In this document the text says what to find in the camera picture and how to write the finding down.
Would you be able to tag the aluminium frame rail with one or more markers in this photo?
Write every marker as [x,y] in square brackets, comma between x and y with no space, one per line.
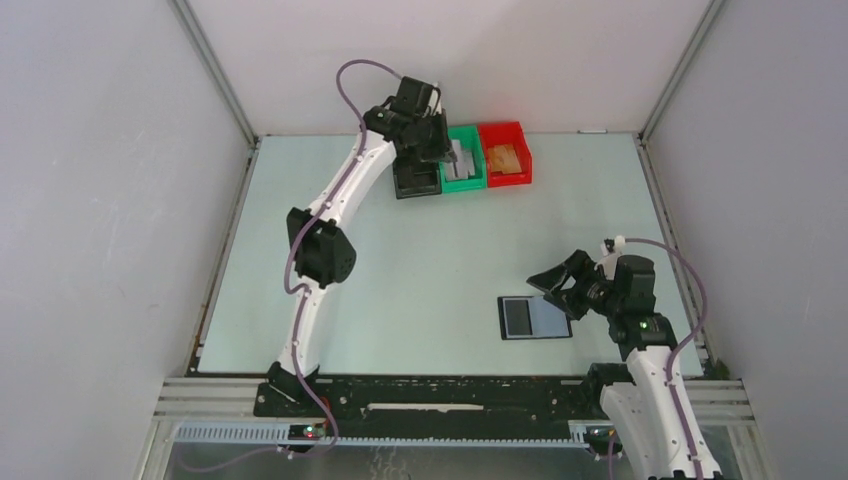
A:
[221,409]

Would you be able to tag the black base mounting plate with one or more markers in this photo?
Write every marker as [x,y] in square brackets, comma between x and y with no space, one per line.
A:
[485,408]

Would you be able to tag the silver credit card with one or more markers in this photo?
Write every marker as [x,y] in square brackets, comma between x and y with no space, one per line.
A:
[456,144]

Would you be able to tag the black storage bin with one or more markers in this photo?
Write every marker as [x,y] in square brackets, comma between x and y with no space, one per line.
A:
[413,178]

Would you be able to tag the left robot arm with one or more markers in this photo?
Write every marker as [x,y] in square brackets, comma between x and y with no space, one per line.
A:
[321,255]

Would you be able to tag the orange cards in red bin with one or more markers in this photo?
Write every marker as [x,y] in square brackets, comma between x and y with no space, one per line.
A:
[504,160]

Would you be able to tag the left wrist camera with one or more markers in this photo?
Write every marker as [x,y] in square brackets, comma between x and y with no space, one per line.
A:
[417,98]

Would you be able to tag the red storage bin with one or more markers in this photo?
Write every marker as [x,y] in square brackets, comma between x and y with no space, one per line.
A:
[506,133]

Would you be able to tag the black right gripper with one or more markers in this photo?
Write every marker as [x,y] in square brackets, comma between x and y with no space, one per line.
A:
[552,279]

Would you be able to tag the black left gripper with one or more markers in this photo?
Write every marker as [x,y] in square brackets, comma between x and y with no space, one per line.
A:
[441,151]

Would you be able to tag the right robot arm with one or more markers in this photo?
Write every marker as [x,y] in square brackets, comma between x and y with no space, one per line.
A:
[643,395]

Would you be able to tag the green storage bin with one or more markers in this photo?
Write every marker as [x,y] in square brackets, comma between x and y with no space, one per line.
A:
[470,139]

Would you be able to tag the black leather card holder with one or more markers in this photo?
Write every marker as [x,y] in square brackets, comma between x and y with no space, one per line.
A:
[531,318]

